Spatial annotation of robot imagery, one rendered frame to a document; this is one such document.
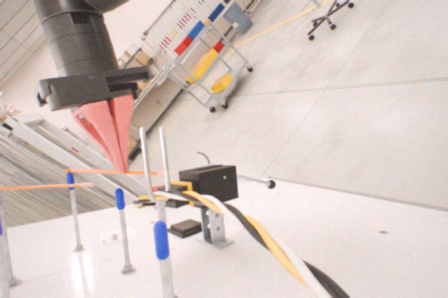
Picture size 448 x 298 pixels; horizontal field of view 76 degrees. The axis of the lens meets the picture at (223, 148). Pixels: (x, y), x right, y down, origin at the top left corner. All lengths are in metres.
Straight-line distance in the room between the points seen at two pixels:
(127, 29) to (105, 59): 8.32
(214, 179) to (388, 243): 0.20
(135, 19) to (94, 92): 8.43
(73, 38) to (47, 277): 0.24
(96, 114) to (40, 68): 8.27
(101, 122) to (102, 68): 0.05
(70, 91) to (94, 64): 0.04
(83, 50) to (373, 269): 0.33
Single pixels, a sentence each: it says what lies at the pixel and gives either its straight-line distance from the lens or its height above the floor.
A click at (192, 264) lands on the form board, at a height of 1.11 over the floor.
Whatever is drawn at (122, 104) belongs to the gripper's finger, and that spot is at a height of 1.26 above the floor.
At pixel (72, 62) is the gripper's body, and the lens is 0.31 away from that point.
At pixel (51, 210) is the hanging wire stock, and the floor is 1.21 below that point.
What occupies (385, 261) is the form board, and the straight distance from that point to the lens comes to 0.32.
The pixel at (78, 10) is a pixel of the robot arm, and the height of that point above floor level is 1.34.
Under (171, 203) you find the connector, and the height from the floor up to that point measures 1.16.
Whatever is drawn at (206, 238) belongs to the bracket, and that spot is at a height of 1.09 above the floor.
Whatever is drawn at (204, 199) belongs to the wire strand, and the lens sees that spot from 0.17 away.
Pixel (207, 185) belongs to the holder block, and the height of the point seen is 1.14.
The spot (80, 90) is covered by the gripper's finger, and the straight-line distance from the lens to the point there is 0.29.
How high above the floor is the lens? 1.27
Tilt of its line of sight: 22 degrees down
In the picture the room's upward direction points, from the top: 50 degrees counter-clockwise
